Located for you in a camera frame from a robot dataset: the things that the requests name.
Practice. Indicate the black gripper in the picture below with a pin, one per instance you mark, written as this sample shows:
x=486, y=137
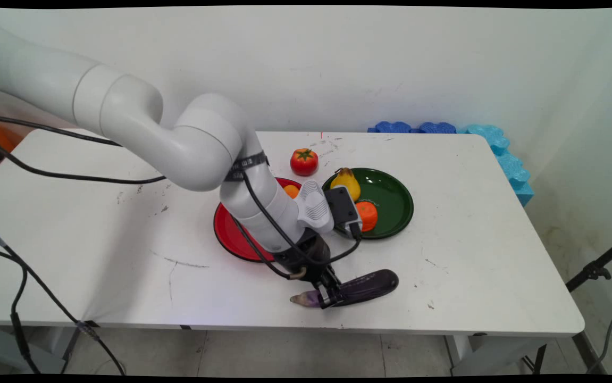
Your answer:
x=308, y=260

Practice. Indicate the purple toy eggplant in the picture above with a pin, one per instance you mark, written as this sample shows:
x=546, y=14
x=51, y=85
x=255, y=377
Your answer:
x=367, y=284

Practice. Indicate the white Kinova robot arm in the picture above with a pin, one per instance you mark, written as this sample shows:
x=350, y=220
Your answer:
x=135, y=117

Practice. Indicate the orange toy tangerine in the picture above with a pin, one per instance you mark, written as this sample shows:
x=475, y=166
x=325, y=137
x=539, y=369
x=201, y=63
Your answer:
x=368, y=215

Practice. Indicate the green plate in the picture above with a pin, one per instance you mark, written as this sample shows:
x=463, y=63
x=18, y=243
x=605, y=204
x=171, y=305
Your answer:
x=391, y=205

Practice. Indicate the orange yellow toy mango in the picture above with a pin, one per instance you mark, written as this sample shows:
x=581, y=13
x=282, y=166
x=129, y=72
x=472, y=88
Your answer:
x=291, y=191

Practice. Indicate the yellow toy pear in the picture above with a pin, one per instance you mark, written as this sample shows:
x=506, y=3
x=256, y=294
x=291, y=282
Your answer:
x=346, y=183

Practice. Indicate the red plate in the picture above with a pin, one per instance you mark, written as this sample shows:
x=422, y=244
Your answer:
x=231, y=234

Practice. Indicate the red toy tomato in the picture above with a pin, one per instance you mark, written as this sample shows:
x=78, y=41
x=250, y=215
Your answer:
x=304, y=162

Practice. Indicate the white table leg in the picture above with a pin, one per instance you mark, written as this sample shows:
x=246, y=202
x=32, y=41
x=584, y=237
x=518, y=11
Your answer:
x=24, y=348
x=489, y=354

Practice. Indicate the dark blue foam mat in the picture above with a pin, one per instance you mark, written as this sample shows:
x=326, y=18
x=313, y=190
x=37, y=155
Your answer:
x=437, y=127
x=392, y=127

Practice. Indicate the light blue foam mat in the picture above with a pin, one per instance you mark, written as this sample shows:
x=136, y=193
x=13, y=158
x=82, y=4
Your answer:
x=510, y=165

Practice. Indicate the black tripod stand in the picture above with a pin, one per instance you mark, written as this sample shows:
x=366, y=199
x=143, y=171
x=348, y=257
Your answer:
x=595, y=271

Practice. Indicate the orange background object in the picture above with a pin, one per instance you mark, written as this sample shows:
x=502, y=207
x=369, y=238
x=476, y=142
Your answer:
x=5, y=137

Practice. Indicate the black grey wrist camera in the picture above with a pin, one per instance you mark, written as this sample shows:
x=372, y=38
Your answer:
x=343, y=210

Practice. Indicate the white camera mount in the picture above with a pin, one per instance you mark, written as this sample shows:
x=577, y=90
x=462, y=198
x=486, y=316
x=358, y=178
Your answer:
x=313, y=207

